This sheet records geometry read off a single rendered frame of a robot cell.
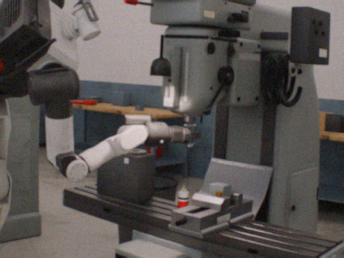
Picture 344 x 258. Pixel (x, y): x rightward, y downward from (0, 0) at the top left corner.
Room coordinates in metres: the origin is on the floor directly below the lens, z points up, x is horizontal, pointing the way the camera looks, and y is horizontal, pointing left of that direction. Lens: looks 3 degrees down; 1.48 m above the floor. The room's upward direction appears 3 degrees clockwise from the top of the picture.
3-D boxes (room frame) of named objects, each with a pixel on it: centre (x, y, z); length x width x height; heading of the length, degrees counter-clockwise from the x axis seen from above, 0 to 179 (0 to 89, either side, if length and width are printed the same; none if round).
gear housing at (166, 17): (2.04, -0.07, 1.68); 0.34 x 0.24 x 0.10; 141
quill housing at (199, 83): (2.01, -0.04, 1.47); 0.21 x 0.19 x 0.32; 51
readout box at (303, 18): (2.02, -0.49, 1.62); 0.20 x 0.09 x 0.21; 141
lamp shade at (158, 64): (1.83, 0.07, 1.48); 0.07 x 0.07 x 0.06
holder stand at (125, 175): (2.25, 0.22, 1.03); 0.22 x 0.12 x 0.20; 58
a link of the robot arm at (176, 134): (1.96, 0.04, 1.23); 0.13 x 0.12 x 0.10; 29
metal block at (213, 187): (1.91, -0.16, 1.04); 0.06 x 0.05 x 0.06; 53
